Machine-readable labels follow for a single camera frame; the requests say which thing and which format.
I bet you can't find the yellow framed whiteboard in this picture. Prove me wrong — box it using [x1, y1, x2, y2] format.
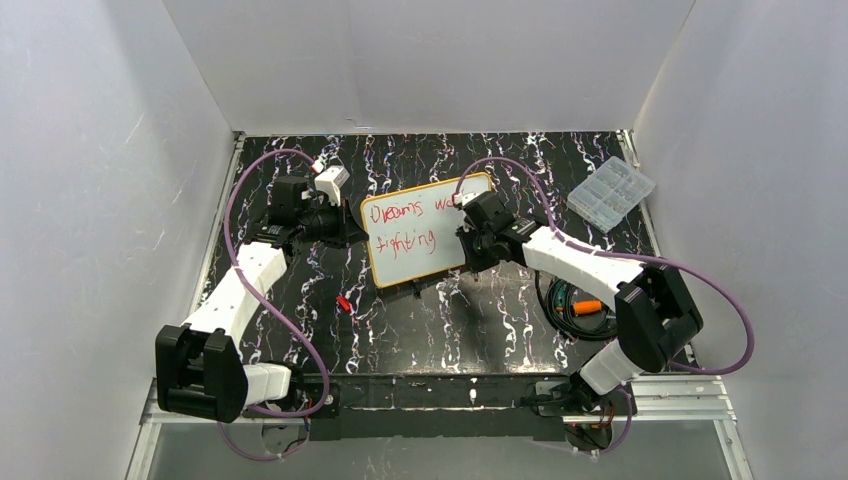
[360, 172, 493, 288]

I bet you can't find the red marker cap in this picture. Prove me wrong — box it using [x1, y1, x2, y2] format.
[336, 295, 352, 313]

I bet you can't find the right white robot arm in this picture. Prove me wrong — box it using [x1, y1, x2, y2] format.
[456, 191, 703, 403]

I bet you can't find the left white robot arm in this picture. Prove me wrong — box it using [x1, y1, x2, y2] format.
[155, 166, 368, 423]

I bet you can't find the orange green sensor plug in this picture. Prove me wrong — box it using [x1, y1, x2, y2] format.
[553, 283, 604, 316]

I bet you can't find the clear plastic compartment box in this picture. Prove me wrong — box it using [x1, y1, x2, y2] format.
[566, 157, 655, 234]

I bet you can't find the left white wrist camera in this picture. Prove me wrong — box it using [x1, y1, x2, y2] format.
[313, 164, 349, 207]

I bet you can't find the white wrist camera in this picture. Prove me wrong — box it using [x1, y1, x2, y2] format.
[452, 192, 480, 210]
[313, 164, 349, 207]

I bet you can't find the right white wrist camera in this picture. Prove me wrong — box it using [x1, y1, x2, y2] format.
[452, 192, 480, 210]

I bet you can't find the coiled black cable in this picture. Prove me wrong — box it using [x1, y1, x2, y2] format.
[533, 254, 621, 343]

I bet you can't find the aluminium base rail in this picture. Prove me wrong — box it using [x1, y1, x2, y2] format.
[127, 374, 752, 479]

